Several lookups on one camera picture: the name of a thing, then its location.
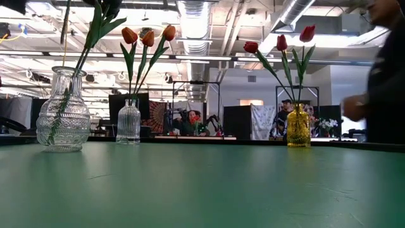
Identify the red tulip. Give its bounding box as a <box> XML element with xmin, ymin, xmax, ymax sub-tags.
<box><xmin>242</xmin><ymin>41</ymin><xmax>297</xmax><ymax>104</ymax></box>
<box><xmin>276</xmin><ymin>34</ymin><xmax>297</xmax><ymax>104</ymax></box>
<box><xmin>292</xmin><ymin>24</ymin><xmax>317</xmax><ymax>105</ymax></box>

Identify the clear ribbed glass vase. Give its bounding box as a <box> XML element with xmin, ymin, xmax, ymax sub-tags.
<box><xmin>116</xmin><ymin>98</ymin><xmax>142</xmax><ymax>145</ymax></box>

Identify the yellow glass vase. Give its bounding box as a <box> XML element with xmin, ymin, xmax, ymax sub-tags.
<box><xmin>287</xmin><ymin>103</ymin><xmax>312</xmax><ymax>149</ymax></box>

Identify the clear round patterned vase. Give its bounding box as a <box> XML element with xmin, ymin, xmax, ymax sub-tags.
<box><xmin>35</xmin><ymin>65</ymin><xmax>92</xmax><ymax>153</ymax></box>

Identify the person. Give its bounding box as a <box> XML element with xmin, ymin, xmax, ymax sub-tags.
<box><xmin>340</xmin><ymin>0</ymin><xmax>405</xmax><ymax>145</ymax></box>
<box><xmin>172</xmin><ymin>109</ymin><xmax>211</xmax><ymax>137</ymax></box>
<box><xmin>273</xmin><ymin>98</ymin><xmax>294</xmax><ymax>139</ymax></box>

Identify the distant wooden table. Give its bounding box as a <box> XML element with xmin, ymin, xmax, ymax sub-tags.
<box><xmin>154</xmin><ymin>135</ymin><xmax>237</xmax><ymax>141</ymax></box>

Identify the black partition panel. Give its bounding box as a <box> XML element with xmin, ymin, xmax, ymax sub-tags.
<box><xmin>223</xmin><ymin>105</ymin><xmax>253</xmax><ymax>141</ymax></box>

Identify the red mandala tapestry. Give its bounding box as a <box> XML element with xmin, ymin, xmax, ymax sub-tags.
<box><xmin>141</xmin><ymin>100</ymin><xmax>168</xmax><ymax>134</ymax></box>

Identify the long ceiling light bar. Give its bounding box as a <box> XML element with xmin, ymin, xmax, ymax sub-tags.
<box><xmin>0</xmin><ymin>49</ymin><xmax>295</xmax><ymax>63</ymax></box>

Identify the white patterned cloth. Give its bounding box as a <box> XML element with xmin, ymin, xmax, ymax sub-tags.
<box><xmin>251</xmin><ymin>104</ymin><xmax>277</xmax><ymax>141</ymax></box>

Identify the green table mat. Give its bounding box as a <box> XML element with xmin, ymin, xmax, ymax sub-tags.
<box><xmin>0</xmin><ymin>141</ymin><xmax>405</xmax><ymax>228</ymax></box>

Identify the white flower bouquet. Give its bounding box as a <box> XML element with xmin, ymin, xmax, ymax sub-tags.
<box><xmin>317</xmin><ymin>118</ymin><xmax>339</xmax><ymax>137</ymax></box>

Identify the grey ventilation unit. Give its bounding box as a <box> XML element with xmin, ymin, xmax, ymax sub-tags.
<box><xmin>316</xmin><ymin>14</ymin><xmax>361</xmax><ymax>35</ymax></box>

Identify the grey curtain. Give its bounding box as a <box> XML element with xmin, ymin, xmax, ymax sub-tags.
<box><xmin>0</xmin><ymin>96</ymin><xmax>34</xmax><ymax>136</ymax></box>

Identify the black ceiling spotlight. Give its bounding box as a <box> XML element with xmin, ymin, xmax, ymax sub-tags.
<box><xmin>0</xmin><ymin>22</ymin><xmax>11</xmax><ymax>41</ymax></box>

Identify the black metal rack frame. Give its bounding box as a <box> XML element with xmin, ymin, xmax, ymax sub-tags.
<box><xmin>172</xmin><ymin>80</ymin><xmax>221</xmax><ymax>137</ymax></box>
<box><xmin>275</xmin><ymin>84</ymin><xmax>320</xmax><ymax>108</ymax></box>

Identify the silver ceiling duct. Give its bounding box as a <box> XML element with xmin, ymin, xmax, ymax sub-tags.
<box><xmin>270</xmin><ymin>0</ymin><xmax>317</xmax><ymax>34</ymax></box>
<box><xmin>175</xmin><ymin>0</ymin><xmax>213</xmax><ymax>102</ymax></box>

